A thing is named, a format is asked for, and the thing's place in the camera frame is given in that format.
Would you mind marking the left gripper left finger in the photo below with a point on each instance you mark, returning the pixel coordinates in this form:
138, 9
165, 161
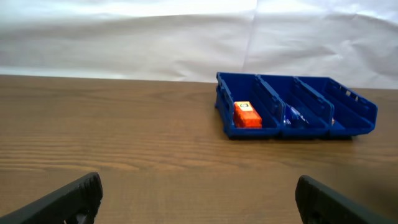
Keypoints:
62, 205

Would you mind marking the orange candy box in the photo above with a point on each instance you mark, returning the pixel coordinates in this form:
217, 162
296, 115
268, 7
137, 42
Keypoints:
245, 109
252, 124

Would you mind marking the blue candy pack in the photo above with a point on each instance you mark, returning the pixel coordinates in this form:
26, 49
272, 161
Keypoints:
300, 119
288, 119

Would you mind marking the gold candy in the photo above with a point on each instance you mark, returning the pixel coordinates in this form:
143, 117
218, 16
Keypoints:
333, 121

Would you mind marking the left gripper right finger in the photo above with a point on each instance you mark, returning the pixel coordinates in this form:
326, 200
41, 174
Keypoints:
329, 205

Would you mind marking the blue tray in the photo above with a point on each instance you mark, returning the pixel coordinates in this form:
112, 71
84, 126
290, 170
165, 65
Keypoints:
351, 124

